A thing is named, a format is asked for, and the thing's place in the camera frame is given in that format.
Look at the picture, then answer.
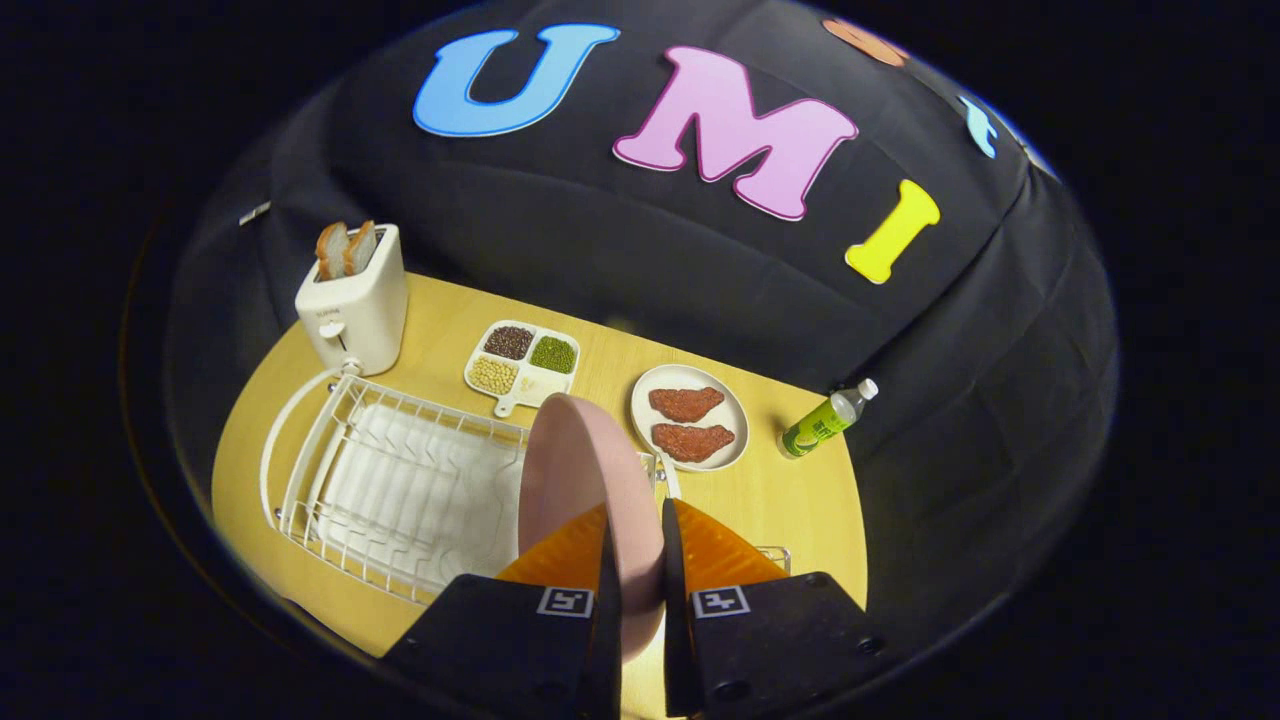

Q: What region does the white plate with steaks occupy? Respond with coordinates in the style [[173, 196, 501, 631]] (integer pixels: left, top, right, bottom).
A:
[[630, 364, 750, 472]]

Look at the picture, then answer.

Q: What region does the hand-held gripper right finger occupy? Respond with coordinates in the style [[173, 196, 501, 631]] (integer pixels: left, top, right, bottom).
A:
[[661, 498, 901, 720]]

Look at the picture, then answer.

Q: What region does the black backdrop cloth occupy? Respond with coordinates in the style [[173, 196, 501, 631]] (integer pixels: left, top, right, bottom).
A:
[[165, 0, 1119, 641]]

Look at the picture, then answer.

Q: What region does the pink plate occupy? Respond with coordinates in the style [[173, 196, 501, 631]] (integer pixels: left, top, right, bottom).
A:
[[517, 392, 667, 664]]

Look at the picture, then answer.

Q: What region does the toast slice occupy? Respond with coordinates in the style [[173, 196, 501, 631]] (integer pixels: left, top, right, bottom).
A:
[[315, 222, 350, 281], [343, 220, 378, 277]]

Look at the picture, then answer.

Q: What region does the white wire dish rack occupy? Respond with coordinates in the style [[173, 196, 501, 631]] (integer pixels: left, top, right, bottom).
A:
[[260, 362, 661, 607]]

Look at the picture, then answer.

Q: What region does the white divided bean dish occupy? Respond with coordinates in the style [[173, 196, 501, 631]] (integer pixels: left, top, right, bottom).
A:
[[464, 320, 581, 418]]

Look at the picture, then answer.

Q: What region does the white toaster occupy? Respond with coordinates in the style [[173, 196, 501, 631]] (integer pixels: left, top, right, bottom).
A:
[[295, 224, 409, 377]]

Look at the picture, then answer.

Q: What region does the brown steak piece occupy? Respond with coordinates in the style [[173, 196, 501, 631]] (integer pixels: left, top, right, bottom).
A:
[[651, 423, 736, 463], [648, 386, 726, 423]]

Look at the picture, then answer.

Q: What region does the green drink bottle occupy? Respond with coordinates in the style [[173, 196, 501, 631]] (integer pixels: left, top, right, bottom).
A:
[[778, 378, 880, 460]]

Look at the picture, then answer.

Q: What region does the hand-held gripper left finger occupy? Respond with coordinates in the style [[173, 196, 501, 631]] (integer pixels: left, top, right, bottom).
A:
[[383, 503, 623, 720]]

